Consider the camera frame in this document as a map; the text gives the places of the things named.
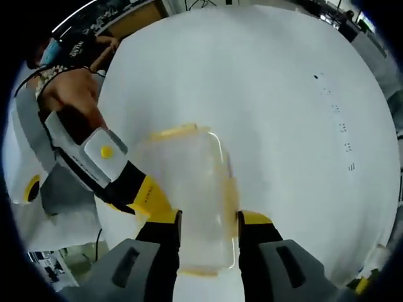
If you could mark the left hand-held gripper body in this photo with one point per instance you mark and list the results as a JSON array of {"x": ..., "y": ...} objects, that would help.
[{"x": 104, "y": 157}]

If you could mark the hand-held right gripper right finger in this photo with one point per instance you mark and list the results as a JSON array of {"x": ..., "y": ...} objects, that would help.
[{"x": 270, "y": 264}]

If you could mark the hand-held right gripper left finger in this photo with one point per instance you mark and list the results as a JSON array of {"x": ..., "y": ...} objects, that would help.
[{"x": 141, "y": 264}]

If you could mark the clear container with yellow plastic buckle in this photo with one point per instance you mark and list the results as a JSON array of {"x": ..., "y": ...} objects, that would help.
[{"x": 195, "y": 195}]

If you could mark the person's left hand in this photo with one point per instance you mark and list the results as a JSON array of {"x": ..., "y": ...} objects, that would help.
[{"x": 74, "y": 94}]

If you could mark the brown wooden desk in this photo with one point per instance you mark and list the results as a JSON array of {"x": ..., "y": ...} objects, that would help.
[{"x": 135, "y": 19}]

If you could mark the small bright monitor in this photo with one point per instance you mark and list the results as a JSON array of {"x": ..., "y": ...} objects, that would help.
[{"x": 367, "y": 21}]

